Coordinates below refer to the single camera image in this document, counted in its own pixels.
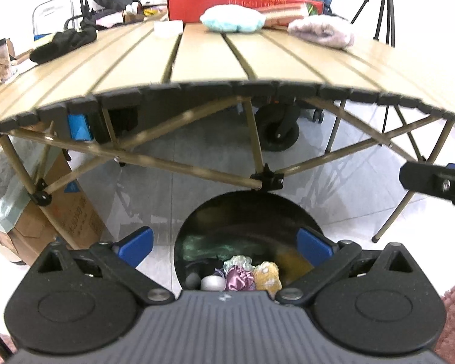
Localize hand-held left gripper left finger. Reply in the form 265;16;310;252
29;227;175;306

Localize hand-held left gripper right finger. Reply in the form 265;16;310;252
277;227;425;306

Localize yellow plush toy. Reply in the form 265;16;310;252
253;261;283;292

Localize black round bin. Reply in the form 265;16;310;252
173;191;325;292

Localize clear plastic bag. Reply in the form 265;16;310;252
224;255;253;270

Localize purple satin bow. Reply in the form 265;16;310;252
225;265;256;292

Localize white round foam block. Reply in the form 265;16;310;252
200;275;226;292

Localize pale lavender fuzzy plush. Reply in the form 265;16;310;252
287;17;355;49

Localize striped brown pink box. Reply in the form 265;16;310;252
263;3;309;29

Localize light blue plush toy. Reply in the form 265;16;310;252
200;5;266;33

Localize cardboard box with liner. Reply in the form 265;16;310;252
0;148;107;264

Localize black folding wagon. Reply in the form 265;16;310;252
91;95;325;152

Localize blue plastic container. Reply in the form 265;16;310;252
67;114;93;142

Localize pale green bin liner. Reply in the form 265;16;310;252
0;144;61;232

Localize black tripod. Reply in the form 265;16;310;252
351;0;414;46

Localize tan slatted folding table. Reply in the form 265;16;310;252
0;19;455;243

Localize black fuzzy cloth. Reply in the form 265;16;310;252
29;26;98;64

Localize pink cloth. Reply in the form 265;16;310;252
93;11;127;28

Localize red cardboard box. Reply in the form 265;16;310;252
167;0;325;21

